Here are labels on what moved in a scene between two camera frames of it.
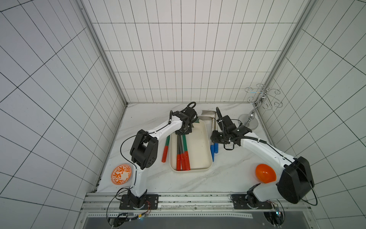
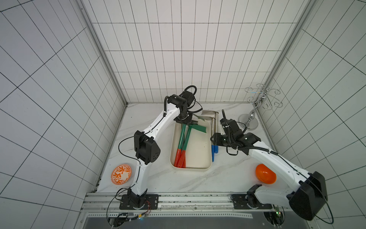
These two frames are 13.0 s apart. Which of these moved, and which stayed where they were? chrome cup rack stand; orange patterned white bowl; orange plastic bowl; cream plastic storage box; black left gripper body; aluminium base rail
Moved: black left gripper body
Stayed: orange patterned white bowl; aluminium base rail; chrome cup rack stand; orange plastic bowl; cream plastic storage box
